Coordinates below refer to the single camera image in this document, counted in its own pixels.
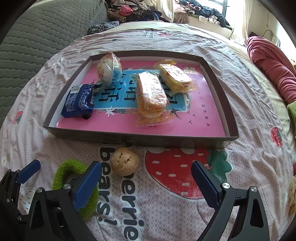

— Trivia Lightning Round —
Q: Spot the green fuzzy hair ring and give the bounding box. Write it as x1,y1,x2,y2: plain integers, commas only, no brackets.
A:
52,159,100,220

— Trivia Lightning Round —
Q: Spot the blue cookie packet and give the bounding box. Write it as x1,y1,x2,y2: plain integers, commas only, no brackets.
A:
61,83,102,120

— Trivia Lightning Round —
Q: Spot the brown walnut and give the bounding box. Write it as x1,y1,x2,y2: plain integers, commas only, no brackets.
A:
111,147,140,176

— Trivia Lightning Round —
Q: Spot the red white snack packet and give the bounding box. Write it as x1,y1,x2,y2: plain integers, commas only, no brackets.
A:
96,52,122,86

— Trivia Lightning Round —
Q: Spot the orange biscuit packet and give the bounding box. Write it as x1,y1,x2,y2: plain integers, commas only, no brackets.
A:
130,70,175,127

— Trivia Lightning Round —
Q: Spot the yellow rice cracker packet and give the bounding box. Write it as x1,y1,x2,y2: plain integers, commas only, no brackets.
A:
154,60,198,96

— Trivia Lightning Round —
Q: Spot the dark shallow cardboard box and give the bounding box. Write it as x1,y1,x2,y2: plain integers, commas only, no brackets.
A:
43,50,239,148

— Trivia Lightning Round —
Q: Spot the cream scrunchie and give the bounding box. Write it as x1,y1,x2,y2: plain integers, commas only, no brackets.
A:
288,176,296,215

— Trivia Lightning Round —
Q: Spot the pink strawberry bed sheet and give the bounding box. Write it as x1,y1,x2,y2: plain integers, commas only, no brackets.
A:
1,22,295,240

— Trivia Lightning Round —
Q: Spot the green blanket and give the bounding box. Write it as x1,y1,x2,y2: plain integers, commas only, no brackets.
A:
287,101,296,136

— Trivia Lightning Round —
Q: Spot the grey quilted headboard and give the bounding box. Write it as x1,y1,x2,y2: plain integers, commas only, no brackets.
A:
1,1,108,121

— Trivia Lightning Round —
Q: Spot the dark patterned pillow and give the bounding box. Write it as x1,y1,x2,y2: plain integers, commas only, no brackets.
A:
87,21,120,35

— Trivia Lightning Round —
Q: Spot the pink rolled blanket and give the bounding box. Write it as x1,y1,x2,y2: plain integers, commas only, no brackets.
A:
246,36,295,104

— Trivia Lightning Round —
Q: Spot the clothes pile beside bed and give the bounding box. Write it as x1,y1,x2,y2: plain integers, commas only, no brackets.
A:
105,1,173,23

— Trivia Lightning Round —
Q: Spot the clothes pile on windowsill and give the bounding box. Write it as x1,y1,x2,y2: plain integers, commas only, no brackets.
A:
175,1,233,30

